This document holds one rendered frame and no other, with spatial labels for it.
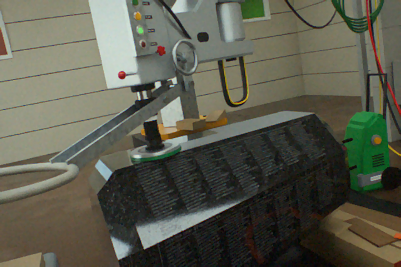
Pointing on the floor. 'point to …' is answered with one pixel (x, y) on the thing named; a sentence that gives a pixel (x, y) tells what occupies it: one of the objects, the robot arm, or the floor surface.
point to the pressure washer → (370, 148)
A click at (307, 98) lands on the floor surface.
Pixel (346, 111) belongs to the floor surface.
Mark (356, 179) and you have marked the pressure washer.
